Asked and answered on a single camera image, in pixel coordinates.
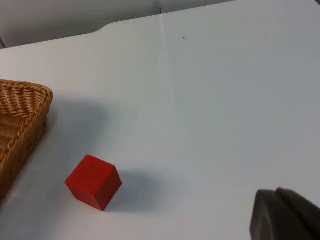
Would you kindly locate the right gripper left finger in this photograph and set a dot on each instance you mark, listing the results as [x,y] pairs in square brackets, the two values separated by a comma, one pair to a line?
[272,220]

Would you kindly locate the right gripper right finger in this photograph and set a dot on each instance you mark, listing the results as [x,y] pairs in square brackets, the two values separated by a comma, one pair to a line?
[303,207]

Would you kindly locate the red cube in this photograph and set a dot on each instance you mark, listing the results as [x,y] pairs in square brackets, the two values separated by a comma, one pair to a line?
[92,181]

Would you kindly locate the pale brown wicker basket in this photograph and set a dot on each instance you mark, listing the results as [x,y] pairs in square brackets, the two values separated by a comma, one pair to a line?
[20,120]

